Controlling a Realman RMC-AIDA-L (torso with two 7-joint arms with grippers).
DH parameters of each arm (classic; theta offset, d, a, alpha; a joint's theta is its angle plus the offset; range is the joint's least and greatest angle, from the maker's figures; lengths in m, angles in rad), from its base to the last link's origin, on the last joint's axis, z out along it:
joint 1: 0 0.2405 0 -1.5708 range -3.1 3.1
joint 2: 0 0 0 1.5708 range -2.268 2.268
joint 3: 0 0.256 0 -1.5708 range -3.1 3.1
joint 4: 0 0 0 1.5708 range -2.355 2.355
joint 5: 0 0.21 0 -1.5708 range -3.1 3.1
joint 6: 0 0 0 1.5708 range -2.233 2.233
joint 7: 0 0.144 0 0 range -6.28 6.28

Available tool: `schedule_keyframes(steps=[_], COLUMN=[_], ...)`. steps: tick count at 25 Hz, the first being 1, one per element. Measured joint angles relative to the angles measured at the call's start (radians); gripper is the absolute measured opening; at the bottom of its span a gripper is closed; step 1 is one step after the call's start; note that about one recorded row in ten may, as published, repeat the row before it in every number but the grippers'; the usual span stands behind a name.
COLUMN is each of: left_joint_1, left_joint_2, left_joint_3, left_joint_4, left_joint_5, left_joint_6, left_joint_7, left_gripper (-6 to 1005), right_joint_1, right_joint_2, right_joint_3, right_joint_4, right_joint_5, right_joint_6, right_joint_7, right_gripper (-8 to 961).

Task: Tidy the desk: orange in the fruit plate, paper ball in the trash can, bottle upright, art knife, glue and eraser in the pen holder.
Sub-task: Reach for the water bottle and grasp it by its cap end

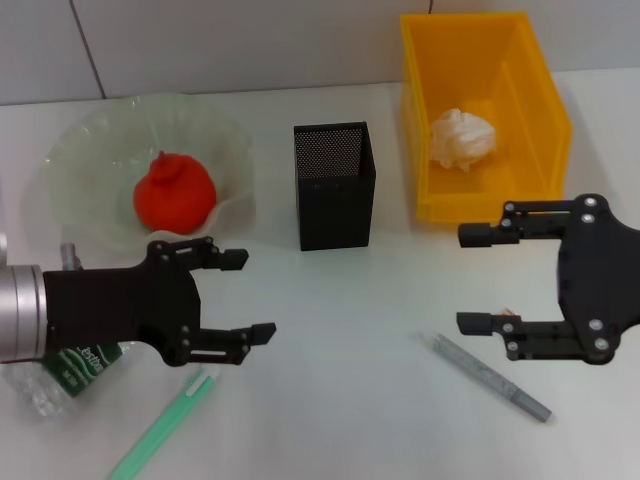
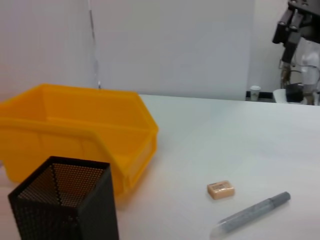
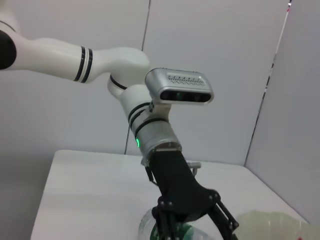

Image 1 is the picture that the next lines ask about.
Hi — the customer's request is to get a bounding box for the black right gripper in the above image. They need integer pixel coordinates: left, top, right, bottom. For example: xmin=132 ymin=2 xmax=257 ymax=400
xmin=455 ymin=194 xmax=640 ymax=366

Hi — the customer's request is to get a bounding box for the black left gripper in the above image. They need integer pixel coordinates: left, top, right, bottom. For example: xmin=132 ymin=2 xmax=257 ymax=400
xmin=42 ymin=236 xmax=278 ymax=369

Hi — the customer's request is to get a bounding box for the white paper ball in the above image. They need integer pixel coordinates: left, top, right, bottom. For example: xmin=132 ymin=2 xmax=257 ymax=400
xmin=430 ymin=107 xmax=499 ymax=174

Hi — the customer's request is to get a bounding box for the clear green-label water bottle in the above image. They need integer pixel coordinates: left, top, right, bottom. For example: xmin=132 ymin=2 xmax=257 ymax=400
xmin=2 ymin=339 xmax=147 ymax=419

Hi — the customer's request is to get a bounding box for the grey pen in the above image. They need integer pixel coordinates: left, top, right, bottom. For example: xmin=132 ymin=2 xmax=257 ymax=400
xmin=413 ymin=330 xmax=554 ymax=425

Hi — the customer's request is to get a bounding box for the black mesh pen holder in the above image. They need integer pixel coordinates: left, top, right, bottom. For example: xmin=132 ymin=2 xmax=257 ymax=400
xmin=293 ymin=120 xmax=377 ymax=252

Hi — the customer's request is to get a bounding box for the green pen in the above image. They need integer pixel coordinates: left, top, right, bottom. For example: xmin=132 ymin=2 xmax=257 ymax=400
xmin=107 ymin=363 xmax=222 ymax=480

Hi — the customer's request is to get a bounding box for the pale green glass fruit plate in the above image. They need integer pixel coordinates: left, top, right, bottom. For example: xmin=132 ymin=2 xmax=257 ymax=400
xmin=30 ymin=92 xmax=259 ymax=251

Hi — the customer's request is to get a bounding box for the yellow plastic bin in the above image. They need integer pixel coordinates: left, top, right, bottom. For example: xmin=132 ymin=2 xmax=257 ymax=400
xmin=399 ymin=12 xmax=574 ymax=224

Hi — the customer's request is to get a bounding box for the left wrist cable with connector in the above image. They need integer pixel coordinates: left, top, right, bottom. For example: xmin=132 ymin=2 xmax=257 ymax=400
xmin=59 ymin=242 xmax=84 ymax=272

